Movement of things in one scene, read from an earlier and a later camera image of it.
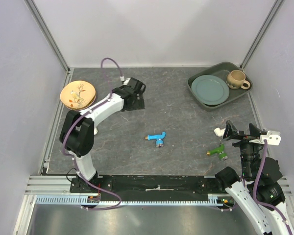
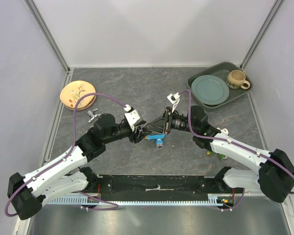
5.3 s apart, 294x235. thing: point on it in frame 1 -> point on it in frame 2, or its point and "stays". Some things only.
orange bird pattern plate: x=77 y=94 stays
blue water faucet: x=159 y=138 stays
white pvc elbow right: x=219 y=132 stays
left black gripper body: x=137 y=104 -> x=121 y=131
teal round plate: x=209 y=90 stays
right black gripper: x=231 y=131 -> x=163 y=125
